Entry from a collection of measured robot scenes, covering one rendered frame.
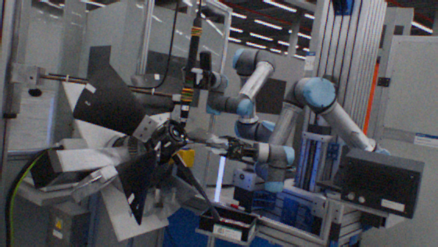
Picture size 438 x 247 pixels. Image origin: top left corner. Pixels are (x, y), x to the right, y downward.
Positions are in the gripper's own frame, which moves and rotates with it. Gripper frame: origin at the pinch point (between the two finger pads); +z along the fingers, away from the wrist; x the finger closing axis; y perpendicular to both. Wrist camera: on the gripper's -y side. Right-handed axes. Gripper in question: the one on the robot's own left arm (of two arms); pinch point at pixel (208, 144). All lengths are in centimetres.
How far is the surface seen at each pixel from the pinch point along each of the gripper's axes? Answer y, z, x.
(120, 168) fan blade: 44, 26, -1
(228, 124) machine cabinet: -373, -44, 63
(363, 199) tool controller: 20, -60, 8
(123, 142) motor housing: 9.3, 32.9, 1.4
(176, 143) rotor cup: 18.9, 12.3, -3.5
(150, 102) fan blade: -0.7, 25.5, -13.8
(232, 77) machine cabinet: -377, -40, -4
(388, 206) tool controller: 24, -68, 9
